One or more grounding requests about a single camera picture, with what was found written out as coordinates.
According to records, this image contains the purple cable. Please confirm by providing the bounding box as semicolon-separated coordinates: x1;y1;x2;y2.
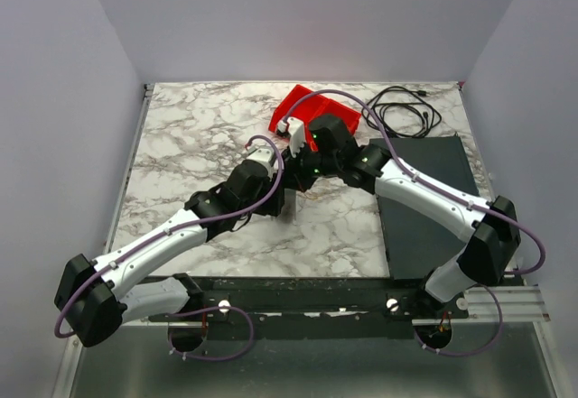
53;134;284;338
279;88;546;357

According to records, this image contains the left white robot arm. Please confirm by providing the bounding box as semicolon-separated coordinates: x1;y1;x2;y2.
54;159;284;347

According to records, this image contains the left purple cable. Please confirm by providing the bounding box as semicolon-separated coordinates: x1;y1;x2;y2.
53;134;284;338

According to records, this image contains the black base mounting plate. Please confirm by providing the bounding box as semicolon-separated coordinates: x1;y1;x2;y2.
168;275;469;340

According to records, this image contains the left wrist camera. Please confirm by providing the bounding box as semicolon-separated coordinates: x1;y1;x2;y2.
247;144;276;178

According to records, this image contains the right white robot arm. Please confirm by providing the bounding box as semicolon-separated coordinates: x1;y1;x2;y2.
276;114;521;310

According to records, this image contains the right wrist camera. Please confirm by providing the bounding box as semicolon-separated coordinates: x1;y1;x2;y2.
276;116;306;158

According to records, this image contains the black coiled cable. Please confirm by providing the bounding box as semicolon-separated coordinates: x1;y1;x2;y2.
360;84;443;139

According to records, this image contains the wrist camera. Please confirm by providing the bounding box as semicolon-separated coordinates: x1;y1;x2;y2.
247;144;276;178
276;116;306;158

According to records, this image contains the white cable spool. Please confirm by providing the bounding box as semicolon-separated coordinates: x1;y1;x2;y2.
272;189;297;224

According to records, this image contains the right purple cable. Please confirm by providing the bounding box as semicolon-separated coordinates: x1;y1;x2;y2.
279;88;546;357

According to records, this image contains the red plastic bin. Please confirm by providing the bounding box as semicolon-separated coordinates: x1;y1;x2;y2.
268;85;361;134

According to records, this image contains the dark grey mat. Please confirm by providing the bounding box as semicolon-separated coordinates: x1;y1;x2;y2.
369;134;520;281

